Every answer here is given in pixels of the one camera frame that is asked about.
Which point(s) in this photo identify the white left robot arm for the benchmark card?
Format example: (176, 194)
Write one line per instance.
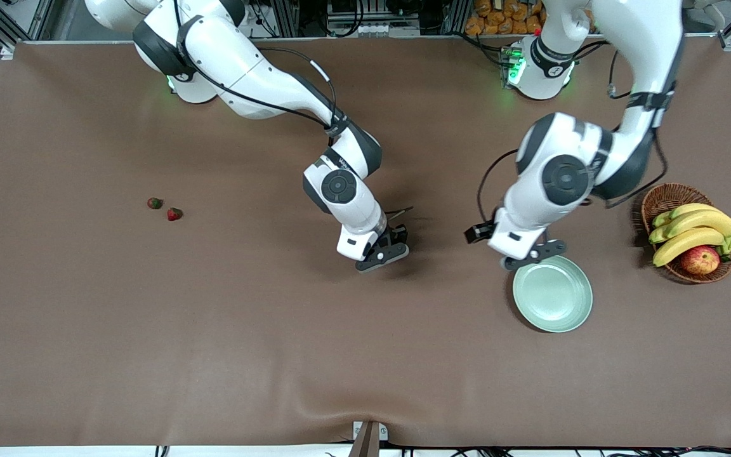
(556, 184)

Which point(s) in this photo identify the bag of orange items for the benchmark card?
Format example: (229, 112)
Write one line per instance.
(499, 19)

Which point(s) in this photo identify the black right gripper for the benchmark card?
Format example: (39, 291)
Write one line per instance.
(397, 235)

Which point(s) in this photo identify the brown wicker basket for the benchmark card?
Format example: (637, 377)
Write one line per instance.
(660, 198)

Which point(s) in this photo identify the pale green round plate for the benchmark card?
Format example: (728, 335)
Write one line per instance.
(553, 295)

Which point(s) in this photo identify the yellow green banana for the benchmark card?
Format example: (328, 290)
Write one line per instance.
(692, 209)
(683, 244)
(702, 222)

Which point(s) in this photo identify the metal table clamp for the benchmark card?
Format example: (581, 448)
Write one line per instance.
(368, 438)

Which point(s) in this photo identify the brown table cloth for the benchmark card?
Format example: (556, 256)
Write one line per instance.
(213, 349)

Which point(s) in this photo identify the white box with ports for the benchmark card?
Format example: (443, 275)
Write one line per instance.
(372, 29)

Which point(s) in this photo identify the red strawberry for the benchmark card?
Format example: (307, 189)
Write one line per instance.
(174, 214)
(155, 203)

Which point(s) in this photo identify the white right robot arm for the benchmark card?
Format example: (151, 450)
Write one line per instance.
(245, 70)

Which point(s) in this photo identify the aluminium frame post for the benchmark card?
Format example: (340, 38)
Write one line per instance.
(457, 16)
(288, 18)

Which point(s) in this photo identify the red yellow apple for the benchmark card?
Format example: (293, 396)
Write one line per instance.
(700, 260)

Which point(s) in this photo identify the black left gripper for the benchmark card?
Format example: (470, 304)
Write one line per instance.
(481, 231)

